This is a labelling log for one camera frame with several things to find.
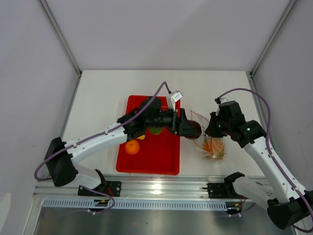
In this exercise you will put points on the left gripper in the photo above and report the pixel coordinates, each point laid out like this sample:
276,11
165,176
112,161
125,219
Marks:
180,125

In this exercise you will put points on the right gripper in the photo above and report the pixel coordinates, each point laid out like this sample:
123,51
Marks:
210,130

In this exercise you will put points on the dark red apple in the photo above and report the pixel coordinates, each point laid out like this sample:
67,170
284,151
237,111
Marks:
196,126

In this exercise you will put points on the yellow pineapple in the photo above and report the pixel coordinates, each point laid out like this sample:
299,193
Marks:
213,148

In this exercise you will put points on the clear zip top bag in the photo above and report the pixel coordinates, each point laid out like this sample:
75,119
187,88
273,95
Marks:
204,122

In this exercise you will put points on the green lime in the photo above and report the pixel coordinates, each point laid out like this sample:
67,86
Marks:
155,130

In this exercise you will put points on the yellow pear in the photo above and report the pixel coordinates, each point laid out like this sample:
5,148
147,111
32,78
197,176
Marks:
141,137

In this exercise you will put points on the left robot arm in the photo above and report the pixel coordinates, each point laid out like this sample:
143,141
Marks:
63,158

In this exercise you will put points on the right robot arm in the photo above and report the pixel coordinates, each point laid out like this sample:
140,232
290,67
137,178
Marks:
289,201

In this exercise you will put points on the red plastic tray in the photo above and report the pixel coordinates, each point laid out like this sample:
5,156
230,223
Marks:
158,155

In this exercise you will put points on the orange fruit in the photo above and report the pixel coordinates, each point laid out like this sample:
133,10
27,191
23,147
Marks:
132,147

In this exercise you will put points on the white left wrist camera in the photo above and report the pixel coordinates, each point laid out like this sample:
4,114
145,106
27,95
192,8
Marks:
172,98

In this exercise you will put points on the aluminium mounting rail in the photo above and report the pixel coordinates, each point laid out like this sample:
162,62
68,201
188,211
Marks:
141,187

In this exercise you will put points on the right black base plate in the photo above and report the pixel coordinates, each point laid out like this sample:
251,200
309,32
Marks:
222,191

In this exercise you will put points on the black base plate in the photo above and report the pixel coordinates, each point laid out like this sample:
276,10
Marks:
222,191
112,188

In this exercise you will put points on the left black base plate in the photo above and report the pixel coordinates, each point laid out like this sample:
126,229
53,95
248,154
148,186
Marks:
112,188

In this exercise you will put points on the white slotted cable duct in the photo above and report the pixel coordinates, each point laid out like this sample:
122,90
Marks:
136,204

